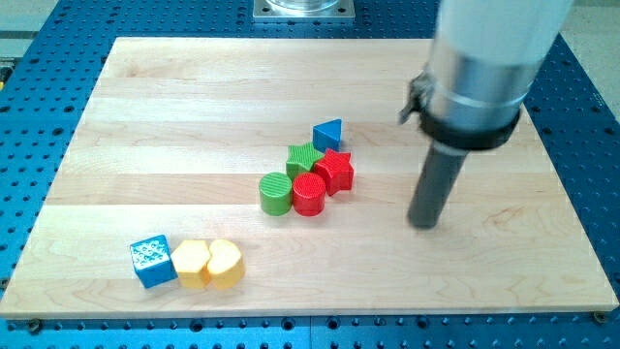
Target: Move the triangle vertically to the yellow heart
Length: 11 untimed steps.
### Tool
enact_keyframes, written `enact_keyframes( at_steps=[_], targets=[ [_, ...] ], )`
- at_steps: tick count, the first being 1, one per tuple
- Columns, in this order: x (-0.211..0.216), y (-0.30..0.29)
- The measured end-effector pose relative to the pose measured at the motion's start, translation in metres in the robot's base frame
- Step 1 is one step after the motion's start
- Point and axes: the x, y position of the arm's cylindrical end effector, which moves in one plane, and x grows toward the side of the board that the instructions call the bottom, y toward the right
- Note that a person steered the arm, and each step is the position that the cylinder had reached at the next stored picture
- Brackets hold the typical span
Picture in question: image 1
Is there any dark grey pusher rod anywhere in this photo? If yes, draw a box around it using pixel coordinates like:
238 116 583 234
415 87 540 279
408 141 468 229

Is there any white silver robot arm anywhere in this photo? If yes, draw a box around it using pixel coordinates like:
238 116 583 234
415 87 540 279
399 0 574 229

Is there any blue triangle block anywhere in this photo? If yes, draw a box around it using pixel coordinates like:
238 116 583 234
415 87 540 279
312 119 342 152

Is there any yellow heart block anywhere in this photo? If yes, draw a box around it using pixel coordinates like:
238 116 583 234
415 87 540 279
207 238 245 290

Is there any red star block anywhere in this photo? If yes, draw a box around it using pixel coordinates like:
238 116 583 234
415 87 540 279
314 148 355 196

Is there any red cylinder block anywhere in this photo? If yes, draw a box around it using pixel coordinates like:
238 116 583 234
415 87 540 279
293 173 326 216

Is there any green star block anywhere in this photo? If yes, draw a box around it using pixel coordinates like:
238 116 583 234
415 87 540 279
286 142 325 180

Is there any green cylinder block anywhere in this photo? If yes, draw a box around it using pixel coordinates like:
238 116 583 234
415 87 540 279
259 172 293 216

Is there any wooden board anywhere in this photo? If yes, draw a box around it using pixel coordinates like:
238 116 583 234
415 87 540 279
1 38 618 319

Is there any yellow hexagon block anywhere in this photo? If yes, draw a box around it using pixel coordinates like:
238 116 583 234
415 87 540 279
170 239 211 289

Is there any blue cube block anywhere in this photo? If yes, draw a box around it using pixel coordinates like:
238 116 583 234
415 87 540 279
129 235 177 289

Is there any blue perforated table plate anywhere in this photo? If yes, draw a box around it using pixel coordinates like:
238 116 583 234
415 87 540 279
1 1 619 348

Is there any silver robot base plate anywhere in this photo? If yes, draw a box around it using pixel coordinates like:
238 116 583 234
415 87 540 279
252 0 356 23

